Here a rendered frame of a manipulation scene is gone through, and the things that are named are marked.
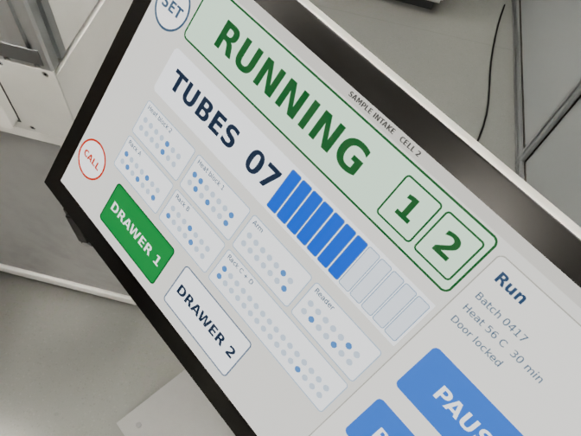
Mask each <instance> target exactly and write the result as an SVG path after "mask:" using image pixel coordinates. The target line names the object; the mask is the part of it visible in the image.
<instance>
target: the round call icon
mask: <svg viewBox="0 0 581 436"><path fill-rule="evenodd" d="M112 158H113V156H112V154H111V153H110V152H109V151H108V150H107V149H106V148H105V147H104V145H103V144H102V143H101V142H100V141H99V140H98V138H97V137H96V136H95V135H94V134H93V132H92V131H91V130H90V129H89V128H88V130H87V132H86V135H85V136H84V138H83V140H82V142H81V144H80V147H79V149H78V150H77V152H76V154H75V156H74V158H73V161H72V163H73V165H74V166H75V167H76V169H77V170H78V171H79V172H80V174H81V175H82V176H83V177H84V178H85V179H86V181H87V182H88V183H89V184H90V186H91V187H92V188H93V190H94V191H95V189H96V188H97V186H98V184H99V182H100V180H101V178H102V176H103V175H104V173H105V171H106V169H107V167H108V165H109V164H110V162H111V160H112Z"/></svg>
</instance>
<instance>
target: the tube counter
mask: <svg viewBox="0 0 581 436"><path fill-rule="evenodd" d="M233 175H234V176H235V177H236V178H237V179H238V180H239V181H240V182H241V183H242V184H243V185H244V187H245V188H246V189H247V190H248V191H249V192H250V193H251V194H252V195H253V196H254V197H255V198H256V200H257V201H258V202H259V203H260V204H261V205H262V206H263V207H264V208H265V209H266V210H267V211H268V212H269V214H270V215H271V216H272V217H273V218H274V219H275V220H276V221H277V222H278V223H279V224H280V225H281V227H282V228H283V229H284V230H285V231H286V232H287V233H288V234H289V235H290V236H291V237H292V238H293V240H294V241H295V242H296V243H297V244H298V245H299V246H300V247H301V248H302V249H303V250H304V251H305V252H306V253H307V254H308V255H309V256H310V257H311V258H312V259H313V260H314V261H315V262H316V263H317V264H318V266H319V267H320V268H321V269H322V270H323V271H324V272H325V273H326V274H327V275H328V276H329V277H330V278H331V280H332V281H333V282H334V283H335V284H336V285H337V286H338V287H339V288H340V289H341V290H342V291H343V293H344V294H345V295H346V296H347V297H348V298H349V299H350V300H351V301H352V302H353V303H354V304H355V306H356V307H357V308H358V309H359V310H360V311H361V312H362V313H363V314H364V315H365V316H366V317H367V318H368V320H369V321H370V322H371V323H372V324H373V325H374V326H375V327H376V328H377V329H378V330H379V331H380V333H381V334H382V335H383V336H384V337H385V338H386V339H387V340H388V341H389V342H390V343H391V344H392V345H393V346H394V345H395V344H397V343H398V342H399V341H400V340H401V339H402V338H403V337H404V336H405V335H406V334H407V333H408V332H409V331H410V330H411V329H412V328H413V327H414V326H415V325H416V324H417V323H419V322H420V321H421V320H422V319H423V318H424V317H425V316H426V315H427V314H428V313H429V312H430V311H431V310H432V309H433V308H434V307H435V305H434V304H433V303H432V302H431V301H430V300H429V299H428V298H427V297H426V296H425V295H424V294H423V293H422V292H421V291H420V290H419V289H418V288H417V287H416V286H415V285H414V284H413V283H412V282H411V281H410V280H409V279H408V278H407V277H406V276H405V275H404V274H403V273H402V272H401V271H400V270H399V269H398V268H397V267H396V266H395V265H394V264H393V263H392V262H391V261H390V260H389V259H388V258H387V257H386V256H385V255H384V254H383V253H382V252H381V251H380V250H379V249H378V248H377V247H376V246H375V245H374V244H373V243H372V242H371V241H370V240H369V239H368V238H367V237H366V235H364V234H363V233H362V232H361V231H360V229H358V228H357V227H356V226H355V225H354V224H353V222H351V221H350V220H349V218H347V216H345V214H343V213H342V212H341V210H340V209H338V208H337V207H336V205H334V203H332V201H330V199H329V198H328V197H327V196H326V195H324V194H323V192H322V191H321V190H320V189H319V188H317V186H316V185H315V184H314V183H313V182H312V181H311V180H310V179H309V178H308V177H307V176H306V175H305V174H304V173H303V172H302V171H301V170H300V169H299V168H298V167H297V166H296V165H295V164H294V163H293V162H292V161H291V160H290V159H289V158H288V157H287V156H286V155H285V154H284V153H283V152H282V151H281V150H280V149H279V148H278V147H277V146H276V145H275V144H274V143H273V142H272V141H271V140H270V139H269V138H268V137H267V136H266V135H265V134H264V133H263V132H261V133H260V134H259V135H258V137H257V138H256V140H255V141H254V143H253V144H252V146H251V148H250V149H249V151H248V152H247V153H246V154H245V156H244V157H243V159H242V160H241V162H240V163H239V165H238V167H237V168H236V170H235V171H234V172H233Z"/></svg>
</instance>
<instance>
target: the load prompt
mask: <svg viewBox="0 0 581 436"><path fill-rule="evenodd" d="M182 37H183V38H184V39H185V40H186V41H187V42H188V43H189V44H190V45H191V46H192V47H193V48H194V49H195V50H196V51H197V52H198V53H199V54H200V55H201V56H202V57H203V58H204V59H205V60H206V61H207V62H208V63H209V64H210V65H211V66H212V67H213V68H214V69H215V70H216V71H217V72H218V73H219V74H220V75H221V76H222V77H223V78H224V79H225V80H226V81H227V82H228V83H230V84H231V85H232V86H233V87H234V88H235V89H236V90H237V91H238V92H239V93H240V94H241V95H242V96H243V97H244V98H245V99H246V100H247V101H248V102H249V103H250V104H251V105H252V106H253V107H254V108H255V109H256V110H257V111H258V112H259V113H260V114H261V115H262V116H263V117H264V118H265V119H266V120H267V121H268V122H269V123H270V124H271V125H272V126H273V127H274V128H275V129H276V130H277V131H278V132H279V133H281V134H282V135H283V136H284V137H285V138H286V139H287V140H288V141H289V142H290V143H291V144H292V145H293V146H294V147H295V148H296V149H297V150H298V151H299V152H300V153H301V154H302V155H303V156H304V157H305V158H306V159H307V160H308V161H309V162H310V163H311V164H312V165H313V166H314V167H315V168H316V169H317V170H318V171H319V172H320V173H321V174H322V175H323V176H324V177H325V178H326V179H327V180H328V181H329V182H330V183H332V184H333V185H334V186H335V187H336V188H337V189H338V190H339V191H340V192H341V193H342V194H343V195H344V196H345V197H346V198H347V199H348V200H349V201H350V202H351V203H352V204H353V205H354V206H355V207H356V208H357V209H358V210H359V211H360V212H361V213H362V214H363V215H364V216H365V217H366V218H367V219H368V220H369V221H370V222H371V223H372V224H373V225H374V226H375V227H376V228H377V229H378V230H379V231H380V232H381V233H383V235H385V236H386V237H387V239H388V240H390V241H391V242H392V244H393V245H394V246H396V248H398V250H400V252H401V253H402V254H404V255H405V257H406V258H407V259H408V260H409V261H411V263H412V264H413V265H414V266H415V267H417V269H418V270H419V271H420V272H421V273H422V274H423V275H424V276H425V277H426V278H427V279H428V280H429V281H430V282H431V283H433V284H434V285H435V286H436V287H437V288H438V289H439V290H440V291H441V292H442V293H443V294H444V295H445V296H447V295H448V294H449V293H450V292H451V291H452V290H453V289H454V288H455V287H456V286H457V285H458V284H459V283H460V282H461V281H462V280H463V279H465V278H466V277H467V276H468V275H469V274H470V273H471V272H472V271H473V270H474V269H475V268H476V267H477V266H478V265H479V264H480V263H481V262H482V261H483V260H484V259H485V258H486V257H488V256H489V255H490V254H491V253H492V252H493V251H494V250H495V249H496V248H497V247H498V246H499V245H500V244H501V243H502V240H501V239H500V238H498V237H497V236H496V235H495V234H494V233H493V232H492V231H491V230H489V229H488V228H487V227H486V226H485V225H484V224H483V223H481V222H480V221H479V220H478V219H477V218H476V217H475V216H474V215H472V214H471V213H470V212H469V211H468V210H467V209H466V208H465V207H464V206H463V205H462V204H461V203H460V202H459V201H457V200H456V199H455V198H454V197H453V196H452V195H451V194H450V193H448V192H447V191H446V190H445V189H444V188H443V187H442V186H441V185H439V184H438V183H437V182H436V181H435V180H434V179H433V178H431V177H430V176H429V175H428V174H427V173H426V172H425V171H424V170H422V169H421V168H420V167H419V166H418V165H417V164H416V163H414V162H413V161H412V160H411V159H410V158H409V157H408V156H407V155H406V154H405V153H404V152H403V151H402V150H401V149H400V148H398V147H397V146H396V145H395V144H394V143H393V142H392V141H391V140H389V139H388V138H387V137H386V136H385V135H384V134H383V133H381V132H380V131H379V130H378V129H377V128H376V127H375V126H374V125H372V124H371V123H370V122H369V121H368V120H367V119H366V118H364V117H363V116H362V115H361V114H360V113H359V112H358V111H356V110H355V109H354V108H353V107H352V106H351V105H350V104H349V103H348V102H347V101H346V100H345V99H344V98H343V97H342V96H341V95H339V94H338V93H337V92H336V91H335V90H334V89H333V88H331V87H330V86H329V85H328V84H327V83H326V82H325V81H324V80H322V79H321V78H320V77H319V76H318V75H317V74H316V73H314V72H313V71H312V70H311V69H310V68H309V67H308V66H306V65H305V64H304V63H303V62H302V61H301V60H300V59H299V58H297V57H296V56H295V55H294V54H293V53H292V52H291V51H290V50H289V49H288V48H287V47H286V46H285V45H284V44H283V43H281V42H280V41H279V40H278V39H277V38H276V37H275V36H274V35H272V34H271V33H270V32H269V31H268V30H267V29H266V28H264V27H263V26H262V25H261V24H260V23H259V22H258V21H256V20H255V19H254V18H253V17H252V16H251V15H250V14H249V13H247V12H246V11H245V10H244V9H243V8H242V7H241V6H240V5H238V4H237V3H236V2H235V1H234V0H201V2H200V4H199V5H198V7H197V9H196V11H195V13H194V14H193V16H192V18H191V20H190V22H189V23H188V26H187V28H186V29H185V30H184V32H183V34H182Z"/></svg>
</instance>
